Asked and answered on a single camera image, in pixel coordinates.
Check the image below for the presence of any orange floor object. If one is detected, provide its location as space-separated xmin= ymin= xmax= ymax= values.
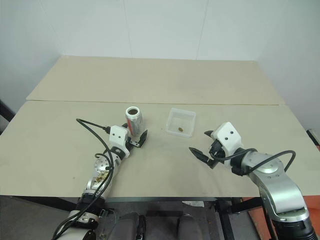
xmin=240 ymin=193 xmax=320 ymax=240

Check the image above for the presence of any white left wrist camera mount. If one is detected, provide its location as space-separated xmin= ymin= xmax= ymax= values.
xmin=109 ymin=125 xmax=131 ymax=159

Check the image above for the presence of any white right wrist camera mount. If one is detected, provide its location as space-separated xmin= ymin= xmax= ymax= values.
xmin=210 ymin=121 xmax=245 ymax=166

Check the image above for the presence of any clear plastic container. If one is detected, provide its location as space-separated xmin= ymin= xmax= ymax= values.
xmin=164 ymin=107 xmax=197 ymax=139

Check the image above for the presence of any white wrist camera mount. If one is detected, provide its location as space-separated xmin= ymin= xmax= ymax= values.
xmin=210 ymin=121 xmax=245 ymax=166
xmin=109 ymin=125 xmax=131 ymax=159

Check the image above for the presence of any dark red-edged object beside table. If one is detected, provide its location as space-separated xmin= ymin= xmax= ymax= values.
xmin=306 ymin=128 xmax=320 ymax=146

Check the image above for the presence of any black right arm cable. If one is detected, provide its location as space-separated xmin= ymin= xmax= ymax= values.
xmin=214 ymin=149 xmax=297 ymax=174

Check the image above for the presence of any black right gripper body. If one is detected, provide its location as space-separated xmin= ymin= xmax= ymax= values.
xmin=207 ymin=138 xmax=227 ymax=170

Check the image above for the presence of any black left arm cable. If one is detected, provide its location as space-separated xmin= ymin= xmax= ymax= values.
xmin=53 ymin=118 xmax=113 ymax=240

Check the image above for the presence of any dark rounded shape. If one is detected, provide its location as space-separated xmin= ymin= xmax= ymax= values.
xmin=176 ymin=213 xmax=202 ymax=240

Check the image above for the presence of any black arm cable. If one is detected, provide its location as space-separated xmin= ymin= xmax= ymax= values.
xmin=214 ymin=149 xmax=297 ymax=174
xmin=53 ymin=118 xmax=113 ymax=240

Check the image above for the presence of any black table frame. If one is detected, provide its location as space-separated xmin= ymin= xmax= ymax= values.
xmin=0 ymin=195 xmax=263 ymax=240

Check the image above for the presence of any silver soda can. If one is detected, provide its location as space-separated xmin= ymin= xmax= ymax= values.
xmin=125 ymin=106 xmax=145 ymax=137

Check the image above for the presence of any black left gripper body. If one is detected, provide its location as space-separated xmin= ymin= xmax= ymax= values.
xmin=124 ymin=136 xmax=141 ymax=152

